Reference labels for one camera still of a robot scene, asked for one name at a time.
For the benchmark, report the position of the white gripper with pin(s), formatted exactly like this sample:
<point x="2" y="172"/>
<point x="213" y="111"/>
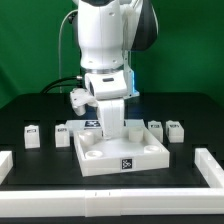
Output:
<point x="110" y="114"/>

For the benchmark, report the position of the white square tabletop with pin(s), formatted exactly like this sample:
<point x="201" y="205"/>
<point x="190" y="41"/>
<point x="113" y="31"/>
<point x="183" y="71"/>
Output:
<point x="136" y="150"/>

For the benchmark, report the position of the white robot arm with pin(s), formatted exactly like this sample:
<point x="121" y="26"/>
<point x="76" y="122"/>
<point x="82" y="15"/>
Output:
<point x="107" y="31"/>

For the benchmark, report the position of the white U-shaped obstacle fence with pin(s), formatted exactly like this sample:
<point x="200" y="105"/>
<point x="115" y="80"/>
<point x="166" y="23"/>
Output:
<point x="118" y="202"/>

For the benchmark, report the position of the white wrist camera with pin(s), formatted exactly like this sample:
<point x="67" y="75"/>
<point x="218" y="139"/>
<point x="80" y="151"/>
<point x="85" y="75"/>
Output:
<point x="80" y="97"/>

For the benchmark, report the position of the white fiducial marker base plate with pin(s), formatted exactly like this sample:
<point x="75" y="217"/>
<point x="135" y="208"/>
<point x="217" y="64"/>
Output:
<point x="78" y="125"/>

